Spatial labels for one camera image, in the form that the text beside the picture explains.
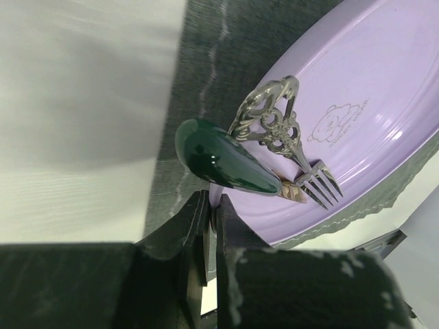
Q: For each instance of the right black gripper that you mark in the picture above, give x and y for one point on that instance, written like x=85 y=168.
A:
x=383 y=245

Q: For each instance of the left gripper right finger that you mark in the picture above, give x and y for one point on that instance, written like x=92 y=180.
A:
x=259 y=286

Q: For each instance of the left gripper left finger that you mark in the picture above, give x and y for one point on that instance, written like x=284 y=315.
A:
x=154 y=283

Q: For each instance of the purple plastic plate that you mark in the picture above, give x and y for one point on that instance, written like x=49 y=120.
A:
x=368 y=100

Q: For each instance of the yellow green knife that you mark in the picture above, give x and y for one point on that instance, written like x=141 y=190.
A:
x=213 y=155

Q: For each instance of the grey cloth placemat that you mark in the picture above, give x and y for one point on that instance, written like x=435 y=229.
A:
x=226 y=49

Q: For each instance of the ornate silver fork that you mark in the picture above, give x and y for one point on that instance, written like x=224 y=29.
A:
x=267 y=116

